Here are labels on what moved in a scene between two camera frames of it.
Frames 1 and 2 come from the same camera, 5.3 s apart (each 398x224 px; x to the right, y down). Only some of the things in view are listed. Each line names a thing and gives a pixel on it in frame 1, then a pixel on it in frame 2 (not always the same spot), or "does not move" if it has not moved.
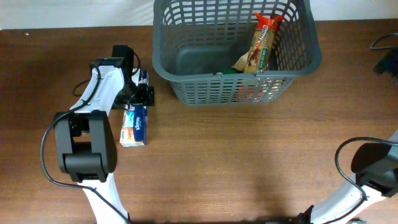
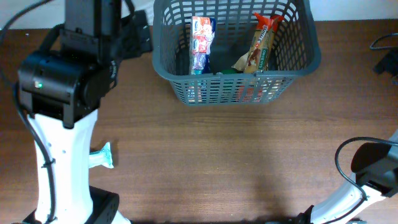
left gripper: x=144 y=97 → x=138 y=42
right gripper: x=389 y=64 does not move
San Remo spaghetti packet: x=259 y=55 does not move
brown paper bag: x=241 y=63 does not move
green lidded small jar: x=229 y=71 does not move
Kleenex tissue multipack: x=134 y=131 → x=202 y=33
